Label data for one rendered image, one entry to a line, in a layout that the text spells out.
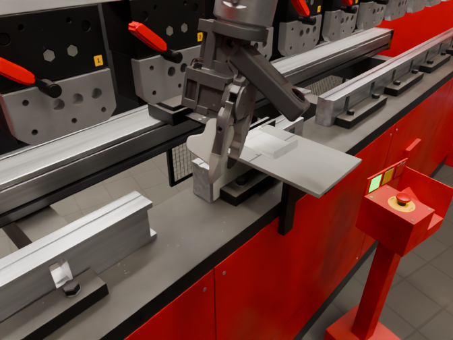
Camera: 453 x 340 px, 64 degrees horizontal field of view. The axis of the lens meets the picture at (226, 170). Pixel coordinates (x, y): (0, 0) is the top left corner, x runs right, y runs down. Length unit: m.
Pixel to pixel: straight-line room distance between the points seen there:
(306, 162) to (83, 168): 0.53
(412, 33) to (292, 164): 2.24
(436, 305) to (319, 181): 1.34
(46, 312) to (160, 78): 0.42
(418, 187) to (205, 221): 0.71
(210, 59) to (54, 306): 0.47
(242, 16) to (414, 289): 1.75
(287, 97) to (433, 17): 2.48
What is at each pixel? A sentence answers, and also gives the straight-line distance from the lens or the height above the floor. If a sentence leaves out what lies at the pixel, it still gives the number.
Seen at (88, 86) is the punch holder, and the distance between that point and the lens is 0.57.
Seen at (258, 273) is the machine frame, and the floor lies 0.68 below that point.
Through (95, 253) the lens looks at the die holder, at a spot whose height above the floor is 0.93.
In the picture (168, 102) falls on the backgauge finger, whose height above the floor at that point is 1.03.
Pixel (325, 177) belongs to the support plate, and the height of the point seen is 1.00.
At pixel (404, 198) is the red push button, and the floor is 0.81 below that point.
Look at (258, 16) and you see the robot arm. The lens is 0.46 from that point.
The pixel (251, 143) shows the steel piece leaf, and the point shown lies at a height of 1.00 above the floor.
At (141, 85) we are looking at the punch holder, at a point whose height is 1.21.
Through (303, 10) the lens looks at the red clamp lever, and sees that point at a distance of 0.87.
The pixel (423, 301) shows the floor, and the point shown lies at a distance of 2.00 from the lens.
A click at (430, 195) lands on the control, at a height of 0.75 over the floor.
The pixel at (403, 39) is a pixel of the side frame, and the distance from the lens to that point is 2.98.
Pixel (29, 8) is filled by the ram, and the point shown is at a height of 1.34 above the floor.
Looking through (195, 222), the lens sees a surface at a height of 0.87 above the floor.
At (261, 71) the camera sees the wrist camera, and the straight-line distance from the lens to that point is 0.47.
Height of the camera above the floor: 1.42
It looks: 33 degrees down
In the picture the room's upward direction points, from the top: straight up
